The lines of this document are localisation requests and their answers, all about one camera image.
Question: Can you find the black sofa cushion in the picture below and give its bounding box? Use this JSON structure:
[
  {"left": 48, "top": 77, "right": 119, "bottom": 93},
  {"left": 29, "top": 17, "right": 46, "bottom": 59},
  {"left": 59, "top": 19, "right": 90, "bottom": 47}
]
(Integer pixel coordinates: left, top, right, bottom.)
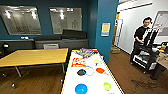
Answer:
[{"left": 61, "top": 28, "right": 88, "bottom": 41}]

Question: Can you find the green bowl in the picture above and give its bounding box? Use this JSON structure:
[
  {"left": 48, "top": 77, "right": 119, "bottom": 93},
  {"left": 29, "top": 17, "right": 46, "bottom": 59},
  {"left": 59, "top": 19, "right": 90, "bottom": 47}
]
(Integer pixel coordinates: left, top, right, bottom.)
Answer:
[{"left": 102, "top": 81, "right": 113, "bottom": 92}]

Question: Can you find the yellow paddle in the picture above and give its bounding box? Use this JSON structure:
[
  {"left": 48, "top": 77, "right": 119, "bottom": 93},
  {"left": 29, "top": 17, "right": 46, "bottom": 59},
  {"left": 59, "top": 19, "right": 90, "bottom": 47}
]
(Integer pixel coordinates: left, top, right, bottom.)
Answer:
[{"left": 92, "top": 59, "right": 102, "bottom": 67}]

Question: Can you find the white wall outlet strip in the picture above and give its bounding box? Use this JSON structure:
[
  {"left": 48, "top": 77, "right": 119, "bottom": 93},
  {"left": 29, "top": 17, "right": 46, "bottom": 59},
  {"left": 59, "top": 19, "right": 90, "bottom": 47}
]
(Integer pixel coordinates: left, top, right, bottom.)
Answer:
[{"left": 20, "top": 35, "right": 30, "bottom": 41}]

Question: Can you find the red bowl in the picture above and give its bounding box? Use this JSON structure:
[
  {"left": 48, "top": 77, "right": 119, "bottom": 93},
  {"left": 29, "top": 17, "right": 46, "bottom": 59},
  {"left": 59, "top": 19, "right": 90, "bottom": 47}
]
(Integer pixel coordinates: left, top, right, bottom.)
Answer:
[{"left": 92, "top": 48, "right": 100, "bottom": 54}]

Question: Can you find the dark sofa bench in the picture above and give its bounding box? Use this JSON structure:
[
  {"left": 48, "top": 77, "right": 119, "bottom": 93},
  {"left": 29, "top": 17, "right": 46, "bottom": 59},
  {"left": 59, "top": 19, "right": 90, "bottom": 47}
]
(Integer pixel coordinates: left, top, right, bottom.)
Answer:
[{"left": 0, "top": 29, "right": 90, "bottom": 52}]

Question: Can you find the tall wooden door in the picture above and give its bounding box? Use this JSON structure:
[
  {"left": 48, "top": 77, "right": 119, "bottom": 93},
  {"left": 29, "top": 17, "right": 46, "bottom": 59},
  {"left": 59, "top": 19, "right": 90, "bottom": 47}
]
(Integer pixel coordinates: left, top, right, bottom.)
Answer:
[{"left": 111, "top": 12, "right": 124, "bottom": 48}]

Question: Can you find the yellow wall poster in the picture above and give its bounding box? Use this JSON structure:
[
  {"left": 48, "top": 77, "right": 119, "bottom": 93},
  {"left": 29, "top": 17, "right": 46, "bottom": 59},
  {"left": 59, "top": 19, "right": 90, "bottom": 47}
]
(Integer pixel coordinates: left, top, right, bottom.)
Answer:
[{"left": 100, "top": 22, "right": 112, "bottom": 37}]

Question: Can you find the person in black shirt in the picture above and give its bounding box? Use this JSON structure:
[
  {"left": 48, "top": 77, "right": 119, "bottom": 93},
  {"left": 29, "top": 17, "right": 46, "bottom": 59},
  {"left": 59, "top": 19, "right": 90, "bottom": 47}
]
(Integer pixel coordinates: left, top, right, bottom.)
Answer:
[{"left": 130, "top": 16, "right": 155, "bottom": 65}]

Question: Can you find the brown cardboard floor box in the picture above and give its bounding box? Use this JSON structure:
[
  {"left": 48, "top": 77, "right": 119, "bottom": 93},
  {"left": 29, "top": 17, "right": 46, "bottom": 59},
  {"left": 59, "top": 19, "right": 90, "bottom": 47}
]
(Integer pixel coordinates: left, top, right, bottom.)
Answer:
[{"left": 110, "top": 46, "right": 121, "bottom": 55}]

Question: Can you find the yellow wooden table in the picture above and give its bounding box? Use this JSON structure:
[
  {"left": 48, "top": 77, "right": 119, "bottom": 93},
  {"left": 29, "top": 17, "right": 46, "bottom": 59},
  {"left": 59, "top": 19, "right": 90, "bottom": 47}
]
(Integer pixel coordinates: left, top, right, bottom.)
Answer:
[{"left": 0, "top": 47, "right": 70, "bottom": 88}]

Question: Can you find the small black round object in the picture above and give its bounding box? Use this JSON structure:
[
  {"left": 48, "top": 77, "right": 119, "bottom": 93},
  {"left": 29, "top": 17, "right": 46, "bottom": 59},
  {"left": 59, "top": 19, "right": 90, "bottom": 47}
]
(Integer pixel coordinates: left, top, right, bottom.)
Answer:
[{"left": 0, "top": 42, "right": 10, "bottom": 58}]

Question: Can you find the blue bowl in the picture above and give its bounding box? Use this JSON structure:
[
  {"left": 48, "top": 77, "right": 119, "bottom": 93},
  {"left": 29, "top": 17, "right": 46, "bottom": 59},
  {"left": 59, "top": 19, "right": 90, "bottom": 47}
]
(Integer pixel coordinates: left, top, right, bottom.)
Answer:
[{"left": 74, "top": 83, "right": 89, "bottom": 94}]

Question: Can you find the yellow air hockey table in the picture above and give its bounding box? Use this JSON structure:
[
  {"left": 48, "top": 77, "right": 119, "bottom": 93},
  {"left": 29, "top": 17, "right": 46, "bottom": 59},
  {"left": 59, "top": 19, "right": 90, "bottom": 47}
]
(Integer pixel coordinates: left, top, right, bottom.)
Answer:
[{"left": 60, "top": 48, "right": 125, "bottom": 94}]

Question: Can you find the red yellow snack bag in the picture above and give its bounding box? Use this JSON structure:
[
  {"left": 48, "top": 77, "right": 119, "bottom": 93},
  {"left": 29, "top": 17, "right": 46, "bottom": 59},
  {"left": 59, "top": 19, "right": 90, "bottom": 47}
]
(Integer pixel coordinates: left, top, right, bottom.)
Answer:
[{"left": 70, "top": 57, "right": 87, "bottom": 68}]

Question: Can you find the interior glass window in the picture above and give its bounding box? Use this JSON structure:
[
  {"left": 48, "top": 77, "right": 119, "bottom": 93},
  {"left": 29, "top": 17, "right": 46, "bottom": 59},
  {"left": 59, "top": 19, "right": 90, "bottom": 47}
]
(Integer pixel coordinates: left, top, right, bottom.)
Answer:
[
  {"left": 0, "top": 4, "right": 43, "bottom": 36},
  {"left": 48, "top": 6, "right": 83, "bottom": 35}
]

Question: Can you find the black wheeled cart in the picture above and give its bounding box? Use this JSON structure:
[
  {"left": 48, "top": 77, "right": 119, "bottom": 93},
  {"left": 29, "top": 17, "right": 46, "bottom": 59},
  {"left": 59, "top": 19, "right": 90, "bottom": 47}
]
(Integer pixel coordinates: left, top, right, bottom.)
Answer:
[{"left": 132, "top": 27, "right": 162, "bottom": 75}]

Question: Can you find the red white wall poster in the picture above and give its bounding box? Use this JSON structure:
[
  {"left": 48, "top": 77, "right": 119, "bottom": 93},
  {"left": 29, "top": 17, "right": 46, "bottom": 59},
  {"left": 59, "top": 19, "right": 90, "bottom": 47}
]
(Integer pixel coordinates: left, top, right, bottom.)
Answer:
[{"left": 152, "top": 10, "right": 168, "bottom": 37}]

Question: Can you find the white rectangular label plate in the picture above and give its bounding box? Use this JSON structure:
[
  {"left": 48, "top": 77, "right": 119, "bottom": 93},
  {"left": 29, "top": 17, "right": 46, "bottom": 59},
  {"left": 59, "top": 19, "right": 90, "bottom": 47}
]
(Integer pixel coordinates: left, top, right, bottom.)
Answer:
[{"left": 43, "top": 43, "right": 60, "bottom": 50}]

